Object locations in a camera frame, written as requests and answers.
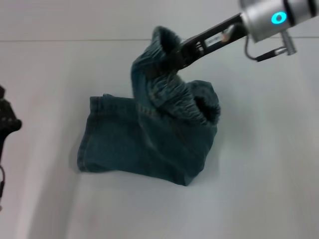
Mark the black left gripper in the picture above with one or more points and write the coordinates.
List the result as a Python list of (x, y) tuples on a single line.
[(7, 119)]

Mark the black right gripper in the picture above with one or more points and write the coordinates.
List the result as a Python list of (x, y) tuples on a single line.
[(214, 37)]

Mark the blue denim shorts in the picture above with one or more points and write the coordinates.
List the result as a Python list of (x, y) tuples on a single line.
[(149, 139)]

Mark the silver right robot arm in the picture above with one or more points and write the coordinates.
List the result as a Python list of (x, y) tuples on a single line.
[(264, 16)]

